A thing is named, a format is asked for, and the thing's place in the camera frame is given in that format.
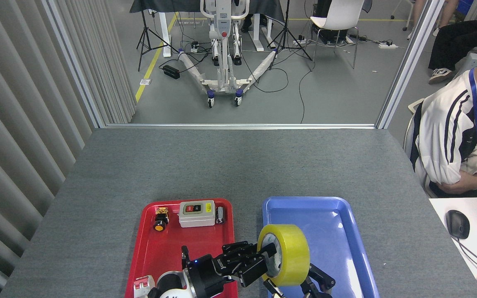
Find person's legs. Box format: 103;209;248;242
407;0;458;40

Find black computer mouse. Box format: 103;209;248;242
446;210;470;240

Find seated person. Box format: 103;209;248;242
412;46;477;198

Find person in black trousers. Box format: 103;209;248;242
428;12;477;84

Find white switch box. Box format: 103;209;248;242
178;200;216;228

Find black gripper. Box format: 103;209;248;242
183;241;336;298

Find silver rail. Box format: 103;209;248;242
105;123;376;130

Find white stand on wheels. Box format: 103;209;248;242
178;0;278;108

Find red plastic tray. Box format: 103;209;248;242
125;198;238;298

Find black orange push button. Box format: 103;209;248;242
152;207;169;232

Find grey box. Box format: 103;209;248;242
456;47;477;79

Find silver post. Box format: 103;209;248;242
375;0;446;129
42;0;106;128

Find black tripod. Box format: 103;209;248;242
268;0;313;70
136;8;179;72

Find blue plastic tray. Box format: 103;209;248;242
262;196;380;298

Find black computer case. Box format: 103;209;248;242
312;0;349;44

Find white chair with metal legs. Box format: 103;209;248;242
307;0;365;70

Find white red terminal block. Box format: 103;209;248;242
133;275;155;298

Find black floor cable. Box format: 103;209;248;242
299;62;316;124

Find yellow tape roll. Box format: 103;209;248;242
257;224;310;287

